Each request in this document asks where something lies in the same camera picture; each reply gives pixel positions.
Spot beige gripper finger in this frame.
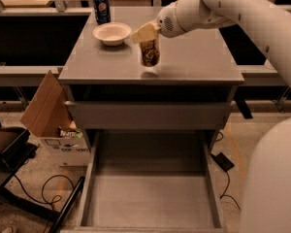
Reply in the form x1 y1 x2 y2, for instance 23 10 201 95
131 22 160 44

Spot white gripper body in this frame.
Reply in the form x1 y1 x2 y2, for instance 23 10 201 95
156 3 181 38

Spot orange soda can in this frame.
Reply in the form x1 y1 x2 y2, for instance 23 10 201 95
139 38 160 67

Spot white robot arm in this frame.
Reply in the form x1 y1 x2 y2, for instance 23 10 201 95
132 0 291 233

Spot grey drawer cabinet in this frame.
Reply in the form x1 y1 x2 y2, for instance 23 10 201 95
60 21 243 139

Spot blue pepsi can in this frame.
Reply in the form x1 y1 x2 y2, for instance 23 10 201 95
93 0 111 24

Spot closed top drawer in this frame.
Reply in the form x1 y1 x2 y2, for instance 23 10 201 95
66 101 232 130

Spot open middle drawer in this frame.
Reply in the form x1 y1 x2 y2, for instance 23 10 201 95
60 130 227 233

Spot white paper bowl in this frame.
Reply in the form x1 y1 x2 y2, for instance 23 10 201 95
93 22 131 47

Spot open cardboard box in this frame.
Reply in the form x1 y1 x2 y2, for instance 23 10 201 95
20 71 90 166

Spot snack bag in box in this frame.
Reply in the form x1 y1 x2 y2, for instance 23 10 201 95
59 129 83 139

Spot black power adapter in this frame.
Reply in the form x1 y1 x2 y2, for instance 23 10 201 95
211 152 235 172

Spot grey metal shelf rail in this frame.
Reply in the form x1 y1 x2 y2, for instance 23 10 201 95
0 64 285 86

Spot black power cable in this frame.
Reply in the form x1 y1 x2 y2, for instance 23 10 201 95
212 131 243 212

